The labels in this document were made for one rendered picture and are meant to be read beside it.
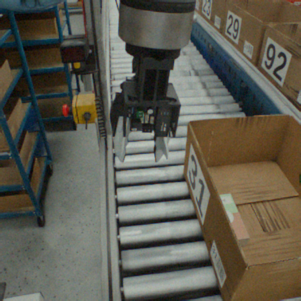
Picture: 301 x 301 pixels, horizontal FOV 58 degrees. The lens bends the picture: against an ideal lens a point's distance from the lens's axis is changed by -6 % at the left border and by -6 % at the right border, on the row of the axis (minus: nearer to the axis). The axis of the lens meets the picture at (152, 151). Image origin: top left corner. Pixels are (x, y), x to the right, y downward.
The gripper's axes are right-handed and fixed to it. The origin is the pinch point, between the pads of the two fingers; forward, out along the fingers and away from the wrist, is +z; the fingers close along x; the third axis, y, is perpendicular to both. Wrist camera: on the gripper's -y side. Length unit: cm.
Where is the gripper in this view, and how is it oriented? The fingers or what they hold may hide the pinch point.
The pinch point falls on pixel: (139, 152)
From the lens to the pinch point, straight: 49.3
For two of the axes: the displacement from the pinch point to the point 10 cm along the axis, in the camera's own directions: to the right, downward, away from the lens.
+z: -1.0, 7.7, 6.3
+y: 1.3, 6.3, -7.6
